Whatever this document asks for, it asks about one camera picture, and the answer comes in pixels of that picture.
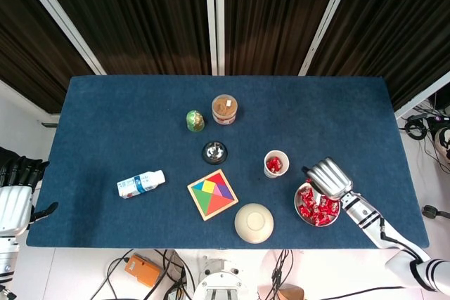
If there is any white paper cup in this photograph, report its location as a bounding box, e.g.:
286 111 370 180
264 150 290 179

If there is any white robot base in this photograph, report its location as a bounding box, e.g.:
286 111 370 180
192 256 250 300

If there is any red tangram triangle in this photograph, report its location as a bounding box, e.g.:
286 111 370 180
207 172 228 187

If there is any purple tangram parallelogram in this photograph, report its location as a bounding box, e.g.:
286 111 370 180
216 183 235 201

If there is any black clamp handle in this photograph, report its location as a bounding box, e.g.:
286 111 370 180
421 204 450 219

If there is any green tangram triangle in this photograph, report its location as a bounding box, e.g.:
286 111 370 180
191 187 213 216

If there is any dark brown curtain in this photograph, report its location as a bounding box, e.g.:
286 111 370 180
305 0 450 113
0 0 94 115
31 0 213 76
224 0 349 77

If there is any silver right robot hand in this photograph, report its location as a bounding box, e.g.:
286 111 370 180
302 157 354 200

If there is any cream upturned bowl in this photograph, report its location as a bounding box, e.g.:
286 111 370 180
234 202 275 244

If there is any white and black device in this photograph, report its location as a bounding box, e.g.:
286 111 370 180
435 126 450 162

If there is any blue table cloth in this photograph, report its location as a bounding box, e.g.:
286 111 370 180
26 74 430 250

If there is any orange box device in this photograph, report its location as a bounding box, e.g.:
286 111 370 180
124 253 162 287

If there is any round metal plate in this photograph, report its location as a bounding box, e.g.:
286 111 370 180
294 181 341 227

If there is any green painted doll figurine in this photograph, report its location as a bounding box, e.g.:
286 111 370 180
186 110 206 133

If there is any white milk bottle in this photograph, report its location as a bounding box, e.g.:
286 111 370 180
116 169 166 200

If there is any orange tangram triangle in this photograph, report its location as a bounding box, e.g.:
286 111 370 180
205 194 235 216

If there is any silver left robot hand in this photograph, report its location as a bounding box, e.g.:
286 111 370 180
0 146 59 238

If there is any black cable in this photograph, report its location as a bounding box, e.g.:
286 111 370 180
91 249 194 300
269 249 295 300
304 285 405 300

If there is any wooden tangram tray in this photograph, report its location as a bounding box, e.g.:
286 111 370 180
186 169 240 222

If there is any clear plastic jar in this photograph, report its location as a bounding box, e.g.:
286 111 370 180
211 94 239 126

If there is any brown wooden object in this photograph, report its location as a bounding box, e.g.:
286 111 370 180
276 284 305 300

